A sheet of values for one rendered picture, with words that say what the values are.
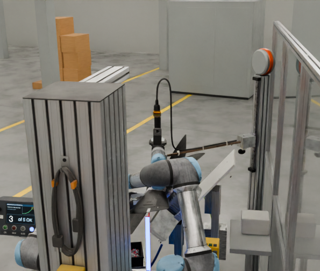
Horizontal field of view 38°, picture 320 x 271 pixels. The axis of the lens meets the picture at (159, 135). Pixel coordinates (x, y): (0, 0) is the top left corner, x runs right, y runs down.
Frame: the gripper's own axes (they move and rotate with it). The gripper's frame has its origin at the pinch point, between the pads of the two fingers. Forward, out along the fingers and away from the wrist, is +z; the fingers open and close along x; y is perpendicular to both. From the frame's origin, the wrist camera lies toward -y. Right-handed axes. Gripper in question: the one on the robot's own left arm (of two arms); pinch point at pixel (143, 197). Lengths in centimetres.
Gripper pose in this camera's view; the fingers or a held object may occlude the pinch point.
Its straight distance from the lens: 270.7
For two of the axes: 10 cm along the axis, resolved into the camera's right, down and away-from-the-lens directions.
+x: 0.6, 9.7, 2.2
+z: 8.8, -1.5, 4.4
